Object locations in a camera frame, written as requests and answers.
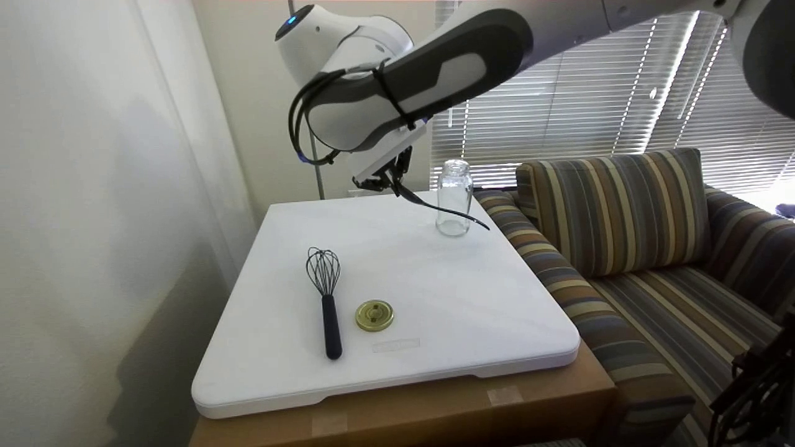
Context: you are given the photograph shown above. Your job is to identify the white window blinds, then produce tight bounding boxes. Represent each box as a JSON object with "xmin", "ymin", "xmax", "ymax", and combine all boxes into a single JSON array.
[{"xmin": 431, "ymin": 9, "xmax": 795, "ymax": 213}]

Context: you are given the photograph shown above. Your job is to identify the brown cardboard box table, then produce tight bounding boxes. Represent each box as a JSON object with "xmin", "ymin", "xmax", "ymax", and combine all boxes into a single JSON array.
[{"xmin": 186, "ymin": 342, "xmax": 620, "ymax": 447}]

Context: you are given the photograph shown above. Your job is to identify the striped sofa cushion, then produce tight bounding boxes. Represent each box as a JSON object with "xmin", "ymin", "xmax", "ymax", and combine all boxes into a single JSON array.
[{"xmin": 518, "ymin": 146, "xmax": 714, "ymax": 280}]

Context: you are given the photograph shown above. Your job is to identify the black plastic spoon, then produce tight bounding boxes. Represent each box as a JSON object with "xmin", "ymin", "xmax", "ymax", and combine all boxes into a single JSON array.
[{"xmin": 387, "ymin": 177, "xmax": 493, "ymax": 234}]

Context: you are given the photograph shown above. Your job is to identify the clear glass jar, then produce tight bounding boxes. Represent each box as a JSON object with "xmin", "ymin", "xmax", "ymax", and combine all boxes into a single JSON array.
[{"xmin": 435, "ymin": 157, "xmax": 474, "ymax": 240}]

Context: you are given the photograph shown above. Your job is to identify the black handled wire whisk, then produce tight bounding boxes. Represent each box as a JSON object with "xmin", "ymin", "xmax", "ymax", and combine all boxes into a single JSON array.
[{"xmin": 304, "ymin": 245, "xmax": 345, "ymax": 363}]

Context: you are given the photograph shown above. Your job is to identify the white plastic board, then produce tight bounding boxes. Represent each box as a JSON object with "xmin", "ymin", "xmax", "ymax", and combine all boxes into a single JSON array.
[{"xmin": 189, "ymin": 192, "xmax": 584, "ymax": 423}]

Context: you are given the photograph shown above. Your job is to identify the striped sofa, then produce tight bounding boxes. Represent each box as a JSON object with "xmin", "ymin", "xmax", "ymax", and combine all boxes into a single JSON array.
[{"xmin": 474, "ymin": 146, "xmax": 795, "ymax": 447}]

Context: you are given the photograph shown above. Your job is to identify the gold jar lid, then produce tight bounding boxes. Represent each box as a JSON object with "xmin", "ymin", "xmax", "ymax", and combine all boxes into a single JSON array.
[{"xmin": 356, "ymin": 298, "xmax": 397, "ymax": 336}]

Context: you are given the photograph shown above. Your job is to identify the black tripod stand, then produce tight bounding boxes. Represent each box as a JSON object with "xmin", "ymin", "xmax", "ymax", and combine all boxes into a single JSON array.
[{"xmin": 705, "ymin": 307, "xmax": 795, "ymax": 447}]

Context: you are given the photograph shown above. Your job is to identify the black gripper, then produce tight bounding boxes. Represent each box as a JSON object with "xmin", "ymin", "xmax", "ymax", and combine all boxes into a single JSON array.
[{"xmin": 361, "ymin": 146, "xmax": 416, "ymax": 197}]

